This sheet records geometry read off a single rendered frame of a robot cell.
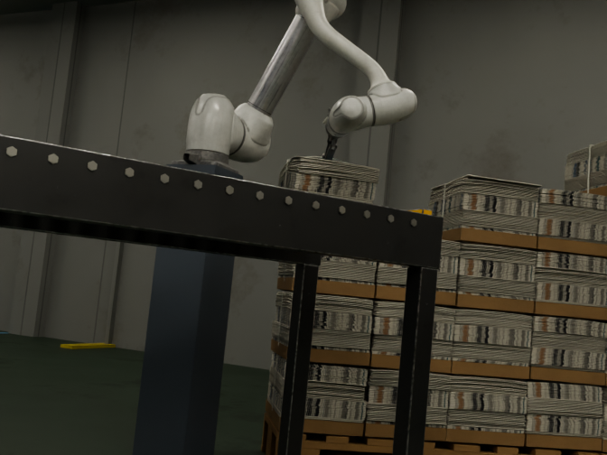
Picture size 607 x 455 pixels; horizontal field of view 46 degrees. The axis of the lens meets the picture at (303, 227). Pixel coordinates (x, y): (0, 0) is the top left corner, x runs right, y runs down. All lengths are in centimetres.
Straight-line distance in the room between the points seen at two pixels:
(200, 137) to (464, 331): 113
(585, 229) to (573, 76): 265
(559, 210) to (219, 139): 124
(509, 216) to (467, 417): 72
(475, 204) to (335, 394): 82
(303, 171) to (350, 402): 79
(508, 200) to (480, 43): 294
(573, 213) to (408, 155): 273
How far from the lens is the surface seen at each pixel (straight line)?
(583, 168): 306
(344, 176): 243
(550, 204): 270
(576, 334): 274
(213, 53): 628
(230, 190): 135
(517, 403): 265
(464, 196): 256
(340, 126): 230
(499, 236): 259
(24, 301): 689
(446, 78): 542
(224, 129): 252
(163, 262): 247
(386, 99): 233
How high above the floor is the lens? 59
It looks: 6 degrees up
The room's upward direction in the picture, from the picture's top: 6 degrees clockwise
